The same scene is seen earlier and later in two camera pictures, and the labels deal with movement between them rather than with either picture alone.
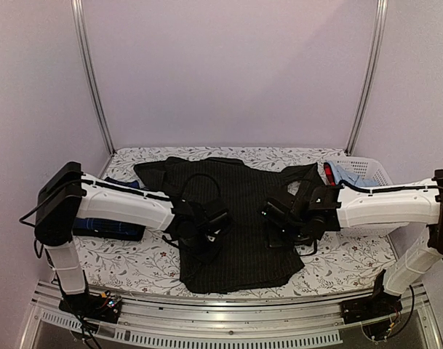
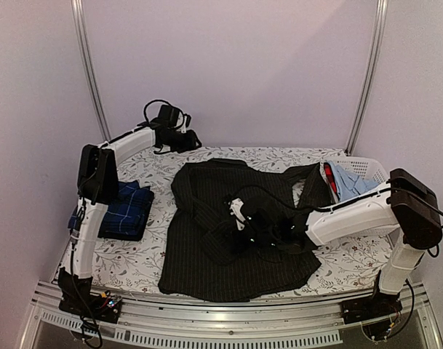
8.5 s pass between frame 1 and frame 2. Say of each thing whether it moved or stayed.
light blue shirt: stayed
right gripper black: moved
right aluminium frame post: stayed
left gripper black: moved
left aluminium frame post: stayed
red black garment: stayed
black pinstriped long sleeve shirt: moved
